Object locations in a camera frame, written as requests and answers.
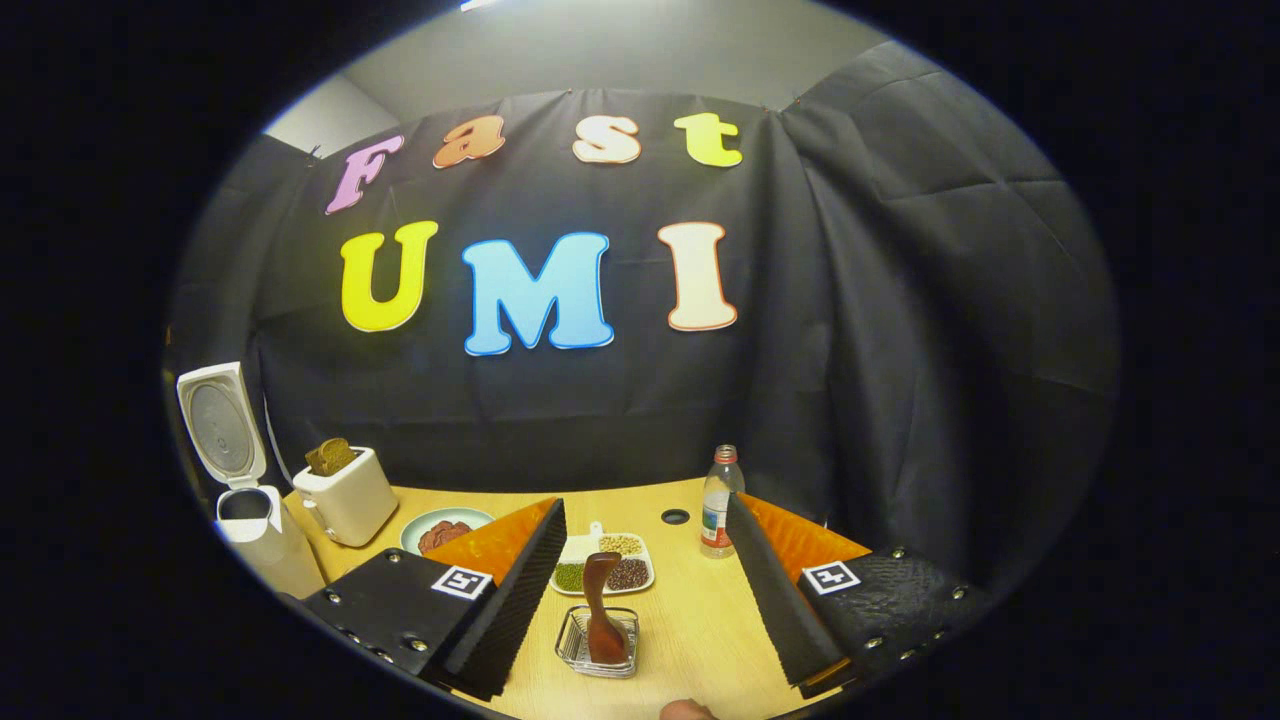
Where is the white toaster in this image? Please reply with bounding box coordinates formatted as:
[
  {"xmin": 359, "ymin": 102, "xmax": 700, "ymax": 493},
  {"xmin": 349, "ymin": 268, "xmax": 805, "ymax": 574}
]
[{"xmin": 292, "ymin": 446, "xmax": 399, "ymax": 548}]

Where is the black backdrop cloth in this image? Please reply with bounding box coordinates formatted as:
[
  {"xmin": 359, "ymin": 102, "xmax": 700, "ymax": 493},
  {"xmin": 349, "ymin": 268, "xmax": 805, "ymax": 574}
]
[{"xmin": 165, "ymin": 40, "xmax": 1121, "ymax": 591}]

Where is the clear plastic bottle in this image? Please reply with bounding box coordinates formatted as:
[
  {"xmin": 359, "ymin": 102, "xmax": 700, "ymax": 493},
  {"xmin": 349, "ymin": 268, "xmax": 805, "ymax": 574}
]
[{"xmin": 700, "ymin": 445, "xmax": 746, "ymax": 559}]

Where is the pale green plate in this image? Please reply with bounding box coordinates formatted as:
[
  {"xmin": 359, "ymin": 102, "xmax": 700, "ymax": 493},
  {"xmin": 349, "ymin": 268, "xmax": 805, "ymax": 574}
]
[{"xmin": 400, "ymin": 507, "xmax": 496, "ymax": 557}]

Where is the brown wooden spoon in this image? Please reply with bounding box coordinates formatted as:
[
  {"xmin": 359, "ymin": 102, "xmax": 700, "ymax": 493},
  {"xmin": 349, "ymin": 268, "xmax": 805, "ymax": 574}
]
[{"xmin": 583, "ymin": 552, "xmax": 631, "ymax": 664}]

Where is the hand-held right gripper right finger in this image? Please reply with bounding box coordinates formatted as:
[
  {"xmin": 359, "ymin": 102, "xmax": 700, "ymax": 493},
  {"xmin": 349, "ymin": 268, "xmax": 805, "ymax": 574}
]
[{"xmin": 725, "ymin": 492, "xmax": 1001, "ymax": 699}]

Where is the white divided bean dish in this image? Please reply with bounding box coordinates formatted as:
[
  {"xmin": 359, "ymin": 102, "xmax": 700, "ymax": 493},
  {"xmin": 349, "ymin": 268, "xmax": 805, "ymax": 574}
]
[{"xmin": 550, "ymin": 522, "xmax": 656, "ymax": 597}]

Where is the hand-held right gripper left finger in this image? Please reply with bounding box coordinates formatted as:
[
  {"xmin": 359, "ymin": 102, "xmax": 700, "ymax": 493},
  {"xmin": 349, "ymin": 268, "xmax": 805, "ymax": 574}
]
[{"xmin": 300, "ymin": 497, "xmax": 569, "ymax": 701}]

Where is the white rice cooker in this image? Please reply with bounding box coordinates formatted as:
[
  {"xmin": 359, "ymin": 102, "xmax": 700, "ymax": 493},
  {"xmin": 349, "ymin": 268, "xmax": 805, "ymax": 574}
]
[{"xmin": 177, "ymin": 362, "xmax": 326, "ymax": 599}]

